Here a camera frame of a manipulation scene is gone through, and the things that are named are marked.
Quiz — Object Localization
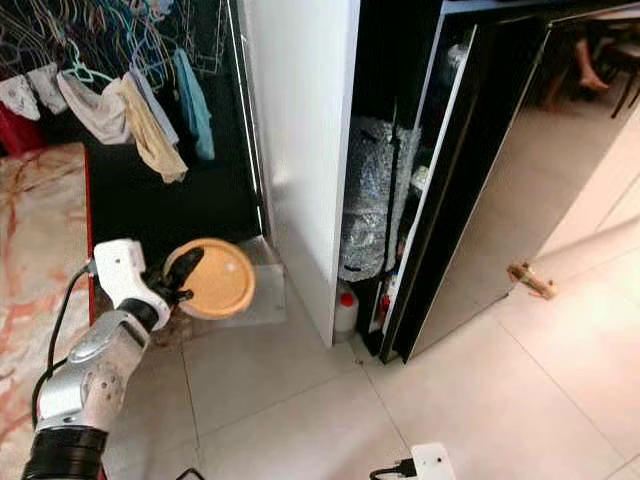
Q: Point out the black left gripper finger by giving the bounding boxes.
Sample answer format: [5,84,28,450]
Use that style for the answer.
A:
[165,247,207,291]

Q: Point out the orange lidded plastic bowl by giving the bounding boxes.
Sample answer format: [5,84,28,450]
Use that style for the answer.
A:
[163,237,258,321]

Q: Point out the black glass door fridge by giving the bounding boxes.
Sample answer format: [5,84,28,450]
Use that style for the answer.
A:
[335,0,640,363]

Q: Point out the cream hanging cloth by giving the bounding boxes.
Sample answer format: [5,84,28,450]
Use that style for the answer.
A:
[120,75,189,184]

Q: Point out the marble pattern folding table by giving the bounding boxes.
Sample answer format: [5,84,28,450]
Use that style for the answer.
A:
[0,143,96,480]

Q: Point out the teal hanging cloth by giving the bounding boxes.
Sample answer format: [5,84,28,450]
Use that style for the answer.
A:
[172,48,216,161]

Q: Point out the white bottle red cap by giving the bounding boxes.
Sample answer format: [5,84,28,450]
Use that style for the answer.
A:
[332,285,361,336]

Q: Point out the grey blue hanging cloth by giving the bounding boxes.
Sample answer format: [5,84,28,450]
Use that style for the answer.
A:
[130,65,181,146]

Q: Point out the beige hanging cloth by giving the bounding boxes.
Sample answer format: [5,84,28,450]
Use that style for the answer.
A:
[57,70,136,146]

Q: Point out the bubble wrap sheet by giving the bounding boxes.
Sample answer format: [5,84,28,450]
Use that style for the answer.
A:
[340,115,421,283]

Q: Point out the red hanging garment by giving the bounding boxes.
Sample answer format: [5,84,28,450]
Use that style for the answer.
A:
[0,100,31,156]

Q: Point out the mint plastic hanger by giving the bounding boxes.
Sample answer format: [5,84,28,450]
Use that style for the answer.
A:
[63,45,118,87]

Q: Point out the white printed underwear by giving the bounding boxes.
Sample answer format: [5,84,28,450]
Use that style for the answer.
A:
[5,75,43,121]
[32,65,71,113]

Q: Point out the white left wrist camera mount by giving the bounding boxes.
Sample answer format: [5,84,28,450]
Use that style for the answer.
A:
[90,238,166,321]

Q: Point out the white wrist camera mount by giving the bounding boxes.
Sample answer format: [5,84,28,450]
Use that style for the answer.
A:
[410,443,458,480]
[90,238,166,321]

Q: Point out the tangled wire clothes hangers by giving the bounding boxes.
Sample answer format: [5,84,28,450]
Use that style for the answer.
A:
[0,0,231,86]

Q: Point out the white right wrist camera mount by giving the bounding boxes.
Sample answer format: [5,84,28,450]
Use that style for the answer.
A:
[410,443,458,480]

